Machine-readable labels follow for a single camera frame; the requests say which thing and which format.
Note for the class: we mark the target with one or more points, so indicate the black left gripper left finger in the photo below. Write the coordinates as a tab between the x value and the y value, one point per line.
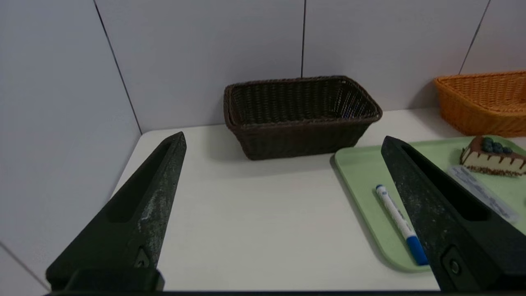
135	230

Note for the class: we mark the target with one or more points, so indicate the light green plastic tray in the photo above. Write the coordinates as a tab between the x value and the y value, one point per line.
365	176

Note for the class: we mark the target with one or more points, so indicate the blue and white marker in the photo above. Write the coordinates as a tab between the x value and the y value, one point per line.
396	213

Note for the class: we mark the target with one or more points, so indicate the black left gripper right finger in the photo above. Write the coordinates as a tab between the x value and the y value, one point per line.
435	222

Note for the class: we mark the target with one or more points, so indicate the orange wicker basket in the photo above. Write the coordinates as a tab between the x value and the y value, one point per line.
481	111

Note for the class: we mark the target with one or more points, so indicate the dark brown wicker basket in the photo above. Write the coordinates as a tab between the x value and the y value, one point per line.
300	137

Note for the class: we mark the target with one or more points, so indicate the chocolate cake slice toy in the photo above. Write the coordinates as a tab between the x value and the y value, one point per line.
491	160

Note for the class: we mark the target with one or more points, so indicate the clear grey cutlery case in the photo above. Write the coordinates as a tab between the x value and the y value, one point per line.
481	191

